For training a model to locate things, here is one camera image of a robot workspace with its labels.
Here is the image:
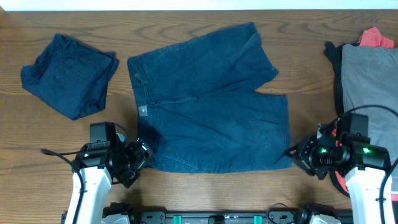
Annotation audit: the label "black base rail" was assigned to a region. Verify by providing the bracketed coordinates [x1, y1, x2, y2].
[61, 202, 354, 224]

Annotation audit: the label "black garment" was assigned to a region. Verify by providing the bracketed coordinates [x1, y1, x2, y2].
[323, 42, 352, 197]

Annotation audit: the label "blue denim shorts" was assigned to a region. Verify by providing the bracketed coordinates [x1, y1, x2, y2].
[127, 23, 292, 174]

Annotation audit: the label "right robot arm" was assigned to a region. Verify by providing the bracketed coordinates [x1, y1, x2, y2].
[285, 113, 396, 223]

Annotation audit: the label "red garment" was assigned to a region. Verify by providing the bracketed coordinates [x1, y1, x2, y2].
[329, 27, 398, 202]

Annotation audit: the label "dark navy garment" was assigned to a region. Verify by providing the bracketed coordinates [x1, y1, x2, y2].
[21, 34, 119, 121]

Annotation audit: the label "grey shorts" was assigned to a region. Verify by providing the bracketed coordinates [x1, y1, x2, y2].
[341, 44, 397, 162]

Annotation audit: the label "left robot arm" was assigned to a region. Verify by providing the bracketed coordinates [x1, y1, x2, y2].
[62, 122, 154, 224]

